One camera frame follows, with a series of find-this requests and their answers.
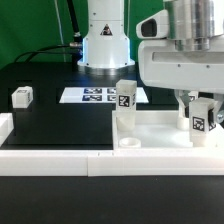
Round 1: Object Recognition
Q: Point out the black hose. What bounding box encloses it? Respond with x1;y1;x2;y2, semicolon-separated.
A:
65;0;83;44

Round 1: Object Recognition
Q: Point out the white thin cable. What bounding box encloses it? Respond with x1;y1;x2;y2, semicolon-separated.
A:
53;0;67;63

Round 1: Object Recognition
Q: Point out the black cable with connector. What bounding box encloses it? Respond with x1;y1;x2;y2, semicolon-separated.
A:
13;41;83;64

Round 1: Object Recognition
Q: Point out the white U-shaped fence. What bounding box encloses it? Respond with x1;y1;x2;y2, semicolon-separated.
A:
0;112;224;178

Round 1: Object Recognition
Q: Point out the white square tabletop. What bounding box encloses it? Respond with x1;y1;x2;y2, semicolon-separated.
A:
111;109;224;151

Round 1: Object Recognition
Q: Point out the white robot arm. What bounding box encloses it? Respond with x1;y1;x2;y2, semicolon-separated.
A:
78;0;224;123

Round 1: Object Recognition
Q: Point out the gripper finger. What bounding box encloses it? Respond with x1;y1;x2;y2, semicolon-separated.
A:
174;90;191;117
212;99;224;124

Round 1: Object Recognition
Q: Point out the white sheet with tags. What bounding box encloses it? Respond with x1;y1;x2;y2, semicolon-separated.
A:
59;87;150;105

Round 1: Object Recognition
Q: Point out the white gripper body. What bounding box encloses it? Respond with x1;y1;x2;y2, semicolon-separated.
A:
136;8;224;94

